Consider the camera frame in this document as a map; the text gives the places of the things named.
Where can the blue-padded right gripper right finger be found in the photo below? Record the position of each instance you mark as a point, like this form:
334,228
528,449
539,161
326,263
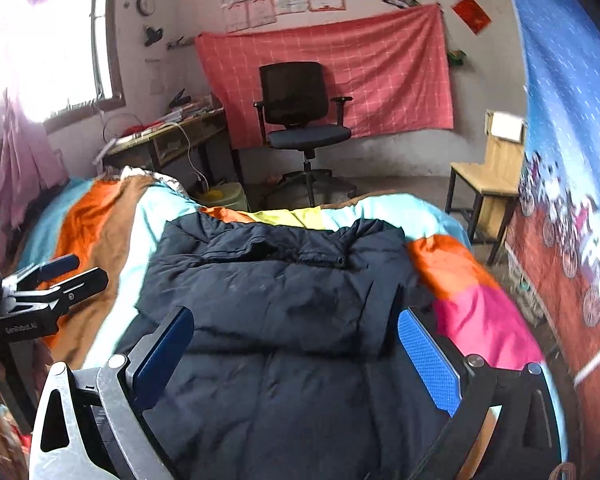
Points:
440,366

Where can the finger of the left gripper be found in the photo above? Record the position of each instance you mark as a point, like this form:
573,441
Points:
30,277
66,294

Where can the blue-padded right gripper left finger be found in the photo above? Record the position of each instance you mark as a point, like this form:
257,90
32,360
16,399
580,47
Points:
155,357

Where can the dark navy puffer jacket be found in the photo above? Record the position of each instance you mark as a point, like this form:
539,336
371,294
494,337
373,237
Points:
295,369

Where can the multicolour striped bed blanket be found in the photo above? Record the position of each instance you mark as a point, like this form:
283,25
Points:
116,224

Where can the pink curtain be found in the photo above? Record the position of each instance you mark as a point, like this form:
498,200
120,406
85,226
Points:
28,164

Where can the wooden desk with shelves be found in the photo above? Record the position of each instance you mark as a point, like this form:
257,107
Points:
164,145

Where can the yellow green plastic bin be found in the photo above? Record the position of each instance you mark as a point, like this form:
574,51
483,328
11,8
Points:
229,195

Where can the blue bicycle-print curtain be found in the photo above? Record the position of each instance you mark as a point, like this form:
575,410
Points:
555,235

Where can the wooden chair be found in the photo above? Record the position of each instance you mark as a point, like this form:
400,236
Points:
494,182

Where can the black office chair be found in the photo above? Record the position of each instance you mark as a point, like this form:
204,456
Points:
297,114

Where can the window with brown frame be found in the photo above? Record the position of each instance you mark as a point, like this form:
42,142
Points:
59,59

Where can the round wall clock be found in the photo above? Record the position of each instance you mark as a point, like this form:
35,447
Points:
145,7

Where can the red checked wall cloth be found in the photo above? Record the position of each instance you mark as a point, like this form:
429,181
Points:
392,65

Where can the red paper wall decoration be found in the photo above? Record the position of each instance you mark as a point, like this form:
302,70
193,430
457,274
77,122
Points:
472,14

